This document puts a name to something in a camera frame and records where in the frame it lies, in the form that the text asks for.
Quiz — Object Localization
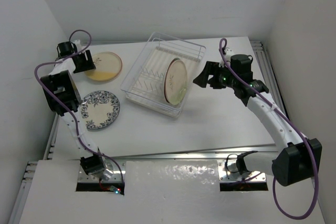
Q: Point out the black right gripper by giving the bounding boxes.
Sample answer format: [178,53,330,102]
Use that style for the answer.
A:
[193,61,238,89]

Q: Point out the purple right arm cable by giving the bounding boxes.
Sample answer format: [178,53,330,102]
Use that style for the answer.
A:
[218,37,320,220]

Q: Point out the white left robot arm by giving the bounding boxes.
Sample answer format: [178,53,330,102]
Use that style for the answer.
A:
[34,40,108,178]

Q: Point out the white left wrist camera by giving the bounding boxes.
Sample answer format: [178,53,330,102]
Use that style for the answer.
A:
[71,39,82,52]

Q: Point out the white front cover board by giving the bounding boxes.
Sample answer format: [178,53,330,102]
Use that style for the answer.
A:
[20,161,313,223]

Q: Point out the blue floral pattern plate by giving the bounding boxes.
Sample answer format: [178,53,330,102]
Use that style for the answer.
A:
[80,90,121,130]

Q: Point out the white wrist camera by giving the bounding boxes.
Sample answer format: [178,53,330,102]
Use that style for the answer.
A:
[71,39,82,52]
[219,47,235,67]

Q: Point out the cream plate green section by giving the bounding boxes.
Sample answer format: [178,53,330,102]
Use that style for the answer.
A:
[163,58,188,105]

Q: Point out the white wire dish rack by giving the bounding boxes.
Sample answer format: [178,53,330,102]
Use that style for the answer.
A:
[120,31,207,119]

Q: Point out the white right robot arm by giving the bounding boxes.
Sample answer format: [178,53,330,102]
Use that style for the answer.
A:
[193,55,322,186]

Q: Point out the aluminium table frame rail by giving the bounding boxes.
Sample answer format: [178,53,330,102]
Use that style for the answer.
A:
[7,39,310,224]

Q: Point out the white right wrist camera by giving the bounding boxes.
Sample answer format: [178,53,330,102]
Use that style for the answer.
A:
[219,47,235,67]

